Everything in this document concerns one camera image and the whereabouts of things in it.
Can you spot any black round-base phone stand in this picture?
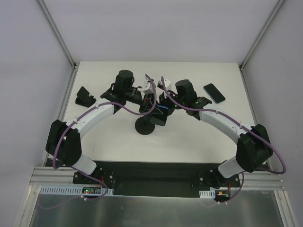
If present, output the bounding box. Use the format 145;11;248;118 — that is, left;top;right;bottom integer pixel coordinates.
134;113;155;135

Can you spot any black folding phone stand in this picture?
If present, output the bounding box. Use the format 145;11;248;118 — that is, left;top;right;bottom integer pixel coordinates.
75;86;96;108

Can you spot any black smartphone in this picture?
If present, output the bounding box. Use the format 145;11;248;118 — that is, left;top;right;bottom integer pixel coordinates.
150;105;169;126
203;83;226;104

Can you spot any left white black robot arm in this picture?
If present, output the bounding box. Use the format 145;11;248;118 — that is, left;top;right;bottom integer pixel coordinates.
45;70;157;184

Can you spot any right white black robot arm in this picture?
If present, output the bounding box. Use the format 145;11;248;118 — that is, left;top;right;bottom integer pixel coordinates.
157;79;274;187

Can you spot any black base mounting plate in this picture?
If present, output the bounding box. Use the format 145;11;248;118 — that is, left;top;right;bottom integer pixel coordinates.
72;161;241;198

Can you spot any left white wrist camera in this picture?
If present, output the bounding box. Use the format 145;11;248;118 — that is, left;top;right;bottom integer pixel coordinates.
139;81;156;100

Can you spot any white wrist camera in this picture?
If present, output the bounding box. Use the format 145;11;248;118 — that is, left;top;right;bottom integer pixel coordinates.
139;81;156;100
157;79;171;91

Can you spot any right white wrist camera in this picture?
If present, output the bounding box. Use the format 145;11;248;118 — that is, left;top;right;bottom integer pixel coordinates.
157;79;171;91

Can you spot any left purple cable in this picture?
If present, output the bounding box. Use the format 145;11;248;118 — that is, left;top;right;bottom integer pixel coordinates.
37;74;157;210

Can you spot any purple cable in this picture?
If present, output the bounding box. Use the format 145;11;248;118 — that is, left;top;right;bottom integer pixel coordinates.
160;76;287;208
37;74;157;210

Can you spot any right white slotted cable duct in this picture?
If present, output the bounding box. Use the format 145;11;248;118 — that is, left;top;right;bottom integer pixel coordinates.
199;189;215;199

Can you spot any white slotted cable duct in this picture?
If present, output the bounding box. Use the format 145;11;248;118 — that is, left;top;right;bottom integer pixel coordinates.
40;186;114;196
199;189;215;199

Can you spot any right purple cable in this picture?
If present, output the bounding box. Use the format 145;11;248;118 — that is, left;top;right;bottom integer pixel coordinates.
160;76;287;208

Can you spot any left white slotted cable duct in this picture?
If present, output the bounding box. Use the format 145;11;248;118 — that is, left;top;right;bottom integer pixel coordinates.
40;186;114;196

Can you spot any left aluminium frame post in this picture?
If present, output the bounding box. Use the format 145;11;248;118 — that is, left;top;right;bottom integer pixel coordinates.
36;0;77;70

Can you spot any aluminium frame post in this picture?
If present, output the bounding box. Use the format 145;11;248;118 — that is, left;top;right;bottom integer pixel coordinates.
239;0;287;72
36;0;77;70

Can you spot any front aluminium rail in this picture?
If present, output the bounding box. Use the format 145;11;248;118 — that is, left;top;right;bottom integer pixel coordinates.
29;166;286;191

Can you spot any right aluminium frame post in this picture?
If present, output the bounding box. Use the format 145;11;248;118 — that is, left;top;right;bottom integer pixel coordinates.
239;0;287;72

